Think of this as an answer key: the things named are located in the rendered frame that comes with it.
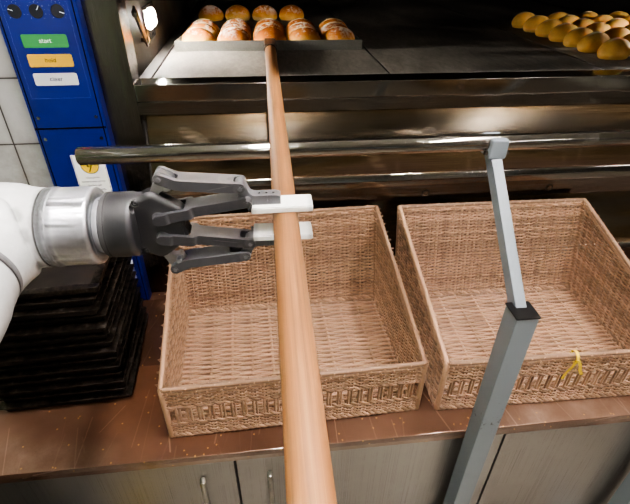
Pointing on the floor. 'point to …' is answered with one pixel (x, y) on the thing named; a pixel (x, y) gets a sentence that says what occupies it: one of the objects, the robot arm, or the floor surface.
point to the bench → (51, 449)
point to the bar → (464, 471)
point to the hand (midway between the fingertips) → (283, 217)
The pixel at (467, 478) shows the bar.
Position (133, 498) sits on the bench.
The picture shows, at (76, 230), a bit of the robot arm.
